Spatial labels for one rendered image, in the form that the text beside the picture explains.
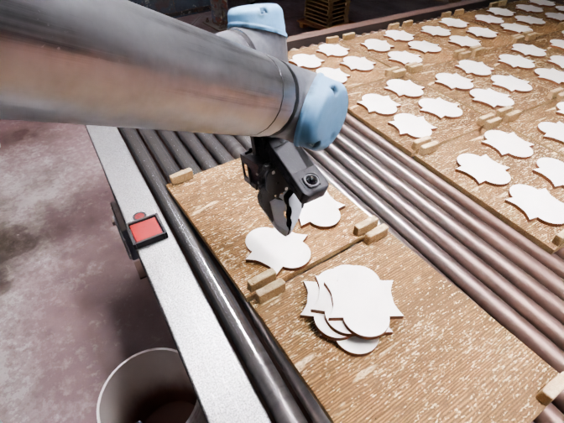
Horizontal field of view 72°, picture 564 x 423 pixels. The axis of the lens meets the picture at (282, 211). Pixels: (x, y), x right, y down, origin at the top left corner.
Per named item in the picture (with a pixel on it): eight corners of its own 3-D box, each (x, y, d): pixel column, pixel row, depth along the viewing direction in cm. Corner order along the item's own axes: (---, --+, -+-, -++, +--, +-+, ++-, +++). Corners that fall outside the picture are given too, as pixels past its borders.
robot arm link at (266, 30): (207, 12, 50) (252, 2, 55) (223, 96, 56) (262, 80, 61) (253, 11, 45) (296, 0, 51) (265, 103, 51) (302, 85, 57)
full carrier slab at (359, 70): (324, 98, 136) (325, 86, 133) (269, 59, 162) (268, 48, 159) (400, 77, 149) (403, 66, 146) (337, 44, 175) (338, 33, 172)
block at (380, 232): (368, 246, 83) (369, 237, 81) (362, 241, 84) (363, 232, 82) (388, 235, 85) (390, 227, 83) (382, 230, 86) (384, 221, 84)
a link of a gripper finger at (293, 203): (286, 216, 74) (281, 174, 69) (305, 231, 70) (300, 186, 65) (273, 223, 73) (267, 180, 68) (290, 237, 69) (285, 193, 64)
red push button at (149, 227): (138, 246, 85) (136, 242, 84) (130, 229, 89) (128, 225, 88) (164, 236, 88) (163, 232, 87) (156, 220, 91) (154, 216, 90)
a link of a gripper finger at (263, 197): (283, 211, 67) (278, 166, 63) (289, 215, 66) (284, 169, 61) (260, 221, 65) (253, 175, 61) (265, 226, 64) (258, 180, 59)
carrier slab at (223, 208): (247, 303, 74) (246, 298, 73) (166, 189, 99) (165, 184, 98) (380, 230, 88) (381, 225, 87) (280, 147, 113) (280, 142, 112)
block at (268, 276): (251, 295, 73) (250, 286, 72) (246, 288, 75) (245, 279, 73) (277, 280, 76) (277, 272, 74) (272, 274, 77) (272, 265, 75)
